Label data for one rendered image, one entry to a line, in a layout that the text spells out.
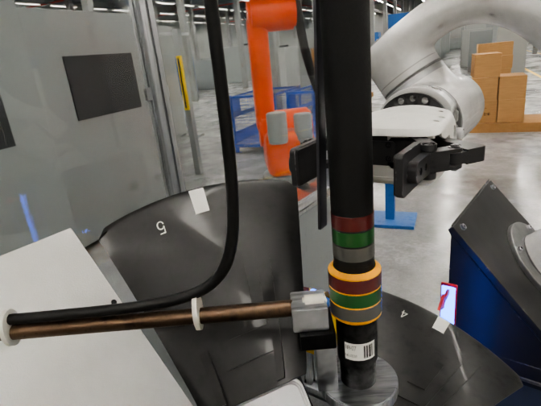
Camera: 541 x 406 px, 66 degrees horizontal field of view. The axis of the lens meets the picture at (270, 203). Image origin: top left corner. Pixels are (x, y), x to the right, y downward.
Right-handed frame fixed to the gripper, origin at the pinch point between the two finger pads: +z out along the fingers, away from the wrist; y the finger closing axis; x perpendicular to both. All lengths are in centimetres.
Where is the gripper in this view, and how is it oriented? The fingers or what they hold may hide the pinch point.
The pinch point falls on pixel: (348, 168)
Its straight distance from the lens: 32.8
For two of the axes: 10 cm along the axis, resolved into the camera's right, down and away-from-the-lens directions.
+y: -8.2, -1.1, 5.7
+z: -5.7, 3.3, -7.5
